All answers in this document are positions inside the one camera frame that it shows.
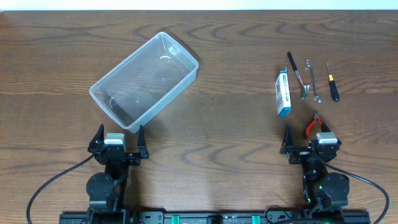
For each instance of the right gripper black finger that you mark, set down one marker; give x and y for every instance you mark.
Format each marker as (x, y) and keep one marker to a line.
(287, 142)
(326, 127)

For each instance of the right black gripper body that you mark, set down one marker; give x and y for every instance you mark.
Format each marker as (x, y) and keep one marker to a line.
(300, 155)

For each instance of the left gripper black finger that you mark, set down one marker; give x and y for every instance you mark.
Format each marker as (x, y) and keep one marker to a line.
(141, 142)
(98, 137)

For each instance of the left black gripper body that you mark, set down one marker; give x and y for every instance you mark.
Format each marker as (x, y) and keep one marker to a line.
(132, 160)

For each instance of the small black handled claw hammer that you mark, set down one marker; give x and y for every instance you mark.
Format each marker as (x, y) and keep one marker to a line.
(304, 88)

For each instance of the blue white screwdriver set box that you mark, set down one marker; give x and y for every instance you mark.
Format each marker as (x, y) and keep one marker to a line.
(282, 94)

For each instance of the clear plastic storage container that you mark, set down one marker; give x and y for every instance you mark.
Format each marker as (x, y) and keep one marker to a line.
(144, 83)

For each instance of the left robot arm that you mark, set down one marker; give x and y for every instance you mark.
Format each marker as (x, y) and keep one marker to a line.
(106, 189)

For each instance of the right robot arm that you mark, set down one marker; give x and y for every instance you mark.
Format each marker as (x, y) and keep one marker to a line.
(322, 189)

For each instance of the silver metal wrench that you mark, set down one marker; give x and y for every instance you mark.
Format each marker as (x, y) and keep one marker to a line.
(316, 95)

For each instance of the red handled pliers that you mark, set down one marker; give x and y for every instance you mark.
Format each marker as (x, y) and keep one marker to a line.
(315, 119)

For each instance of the black yellow handled screwdriver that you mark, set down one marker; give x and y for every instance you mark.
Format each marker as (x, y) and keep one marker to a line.
(333, 89)

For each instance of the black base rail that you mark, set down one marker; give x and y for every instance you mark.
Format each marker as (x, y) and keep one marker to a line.
(157, 217)

